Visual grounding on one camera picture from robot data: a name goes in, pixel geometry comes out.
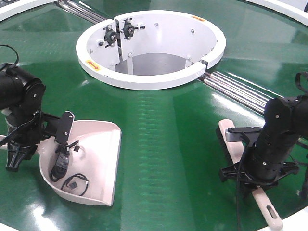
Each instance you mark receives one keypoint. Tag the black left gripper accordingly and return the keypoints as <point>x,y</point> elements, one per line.
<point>27,131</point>

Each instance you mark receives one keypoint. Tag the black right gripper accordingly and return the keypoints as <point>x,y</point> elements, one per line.
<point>263,162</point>

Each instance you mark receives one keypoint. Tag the beige hand brush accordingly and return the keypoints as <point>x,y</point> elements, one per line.
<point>267,209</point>

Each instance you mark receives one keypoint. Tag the beige plastic dustpan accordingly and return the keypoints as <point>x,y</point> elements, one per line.
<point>91,174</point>

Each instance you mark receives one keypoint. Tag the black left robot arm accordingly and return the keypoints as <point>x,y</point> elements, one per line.
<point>21,96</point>

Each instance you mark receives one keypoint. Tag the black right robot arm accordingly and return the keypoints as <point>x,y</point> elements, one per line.
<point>289,114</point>

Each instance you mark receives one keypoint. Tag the chrome conveyor rollers right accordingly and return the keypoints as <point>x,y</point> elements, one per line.
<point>239,89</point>

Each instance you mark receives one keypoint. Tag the chrome conveyor rollers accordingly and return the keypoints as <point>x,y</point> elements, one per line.
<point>239,89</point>
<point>80,11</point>

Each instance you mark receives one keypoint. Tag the chrome conveyor rollers left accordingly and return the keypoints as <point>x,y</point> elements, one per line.
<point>80,11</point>

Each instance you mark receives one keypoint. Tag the white outer conveyor rim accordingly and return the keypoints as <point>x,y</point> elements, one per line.
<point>160,17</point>

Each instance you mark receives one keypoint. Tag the orange warning sticker front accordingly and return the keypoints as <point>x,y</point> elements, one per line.
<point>93,65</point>

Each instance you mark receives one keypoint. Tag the orange warning sticker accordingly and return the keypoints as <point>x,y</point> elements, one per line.
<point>198,18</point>
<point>93,65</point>

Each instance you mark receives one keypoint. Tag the orange warning sticker rear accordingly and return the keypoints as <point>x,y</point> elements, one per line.
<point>198,18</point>

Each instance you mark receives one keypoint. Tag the black bearing mount left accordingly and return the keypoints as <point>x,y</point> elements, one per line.
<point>110,37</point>

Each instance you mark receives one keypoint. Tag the black bearing mount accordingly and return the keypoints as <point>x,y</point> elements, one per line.
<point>110,37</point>
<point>129,29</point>

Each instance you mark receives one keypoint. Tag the black bearing mount right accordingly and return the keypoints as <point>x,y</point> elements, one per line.
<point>129,29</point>

